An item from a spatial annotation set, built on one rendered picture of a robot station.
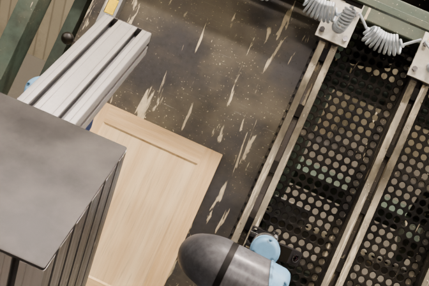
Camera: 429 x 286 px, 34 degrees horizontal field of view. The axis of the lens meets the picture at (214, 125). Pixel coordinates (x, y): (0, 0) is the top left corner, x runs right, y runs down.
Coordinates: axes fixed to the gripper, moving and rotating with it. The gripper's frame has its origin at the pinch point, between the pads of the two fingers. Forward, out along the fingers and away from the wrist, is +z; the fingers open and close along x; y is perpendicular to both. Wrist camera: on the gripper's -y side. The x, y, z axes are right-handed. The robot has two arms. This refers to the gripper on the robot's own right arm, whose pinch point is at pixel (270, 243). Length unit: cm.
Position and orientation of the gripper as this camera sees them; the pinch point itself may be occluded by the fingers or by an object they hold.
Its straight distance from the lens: 217.8
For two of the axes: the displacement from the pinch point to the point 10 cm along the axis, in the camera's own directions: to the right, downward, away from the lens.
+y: -9.1, -4.1, 0.9
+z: 0.6, 0.8, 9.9
